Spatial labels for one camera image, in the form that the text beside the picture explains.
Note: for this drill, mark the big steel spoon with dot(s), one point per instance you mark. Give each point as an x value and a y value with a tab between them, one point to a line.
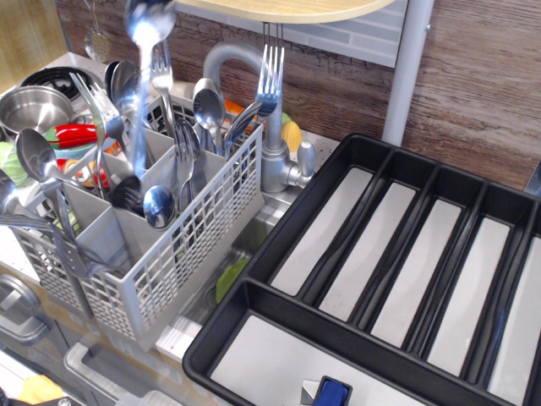
147	23

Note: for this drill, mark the steel fork basket centre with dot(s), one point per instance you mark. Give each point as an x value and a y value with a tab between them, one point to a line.
188	152

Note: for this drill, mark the steel spoon front centre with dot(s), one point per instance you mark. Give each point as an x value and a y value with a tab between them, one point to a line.
159	207

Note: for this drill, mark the steel spoon back right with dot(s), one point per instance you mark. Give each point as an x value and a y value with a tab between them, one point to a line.
210	113

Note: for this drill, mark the grey plastic cutlery basket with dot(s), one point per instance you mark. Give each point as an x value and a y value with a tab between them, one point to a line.
154	274

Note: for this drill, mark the black cutlery tray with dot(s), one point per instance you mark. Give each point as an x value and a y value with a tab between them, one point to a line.
412	281

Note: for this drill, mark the steel spoon back left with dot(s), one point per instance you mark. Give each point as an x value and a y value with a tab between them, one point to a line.
125	90

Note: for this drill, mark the steel spoon far left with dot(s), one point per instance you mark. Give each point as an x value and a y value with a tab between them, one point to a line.
38	158

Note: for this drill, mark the silver toy faucet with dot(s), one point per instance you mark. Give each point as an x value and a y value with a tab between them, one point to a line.
278	170

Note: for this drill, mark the yellow toy corn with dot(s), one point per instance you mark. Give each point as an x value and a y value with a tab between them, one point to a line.
291	133

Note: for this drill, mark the green toy in sink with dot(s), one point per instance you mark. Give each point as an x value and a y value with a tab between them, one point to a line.
228	277

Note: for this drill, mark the tall steel fork right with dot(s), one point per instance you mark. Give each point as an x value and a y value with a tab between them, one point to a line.
269	88

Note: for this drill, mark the steel fork back centre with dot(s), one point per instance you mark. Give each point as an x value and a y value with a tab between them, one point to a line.
162	81

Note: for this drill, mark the wooden shelf board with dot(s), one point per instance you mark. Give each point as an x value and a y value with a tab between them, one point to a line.
291	11

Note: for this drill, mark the steel fork left tall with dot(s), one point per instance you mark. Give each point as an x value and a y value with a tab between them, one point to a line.
98	123

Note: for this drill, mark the steel spatula front left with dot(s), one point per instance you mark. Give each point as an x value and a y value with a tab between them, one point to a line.
80	262

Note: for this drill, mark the red toy chili pepper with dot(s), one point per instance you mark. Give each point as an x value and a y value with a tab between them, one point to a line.
71	135

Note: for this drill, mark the hanging steel strainer ladle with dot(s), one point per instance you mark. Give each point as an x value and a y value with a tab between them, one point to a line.
97	44

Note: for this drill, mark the black stove burner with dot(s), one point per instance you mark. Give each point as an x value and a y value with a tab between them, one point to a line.
59	79

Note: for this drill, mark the steel pot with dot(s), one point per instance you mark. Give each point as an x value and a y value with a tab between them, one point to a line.
34	107

